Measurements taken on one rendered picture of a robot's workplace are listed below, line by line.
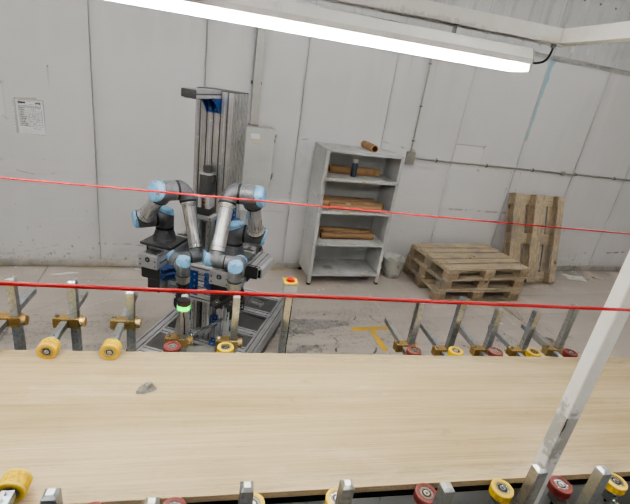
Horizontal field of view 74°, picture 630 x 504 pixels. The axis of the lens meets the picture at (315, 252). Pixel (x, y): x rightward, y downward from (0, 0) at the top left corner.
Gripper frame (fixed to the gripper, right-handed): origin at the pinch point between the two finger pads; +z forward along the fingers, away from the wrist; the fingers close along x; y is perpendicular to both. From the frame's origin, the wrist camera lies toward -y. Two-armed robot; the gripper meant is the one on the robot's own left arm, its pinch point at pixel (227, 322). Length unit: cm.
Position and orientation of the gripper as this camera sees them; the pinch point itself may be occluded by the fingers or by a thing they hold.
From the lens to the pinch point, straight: 233.2
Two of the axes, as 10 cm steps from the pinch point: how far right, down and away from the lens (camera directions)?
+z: -1.4, 9.2, 3.7
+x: -5.0, -3.9, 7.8
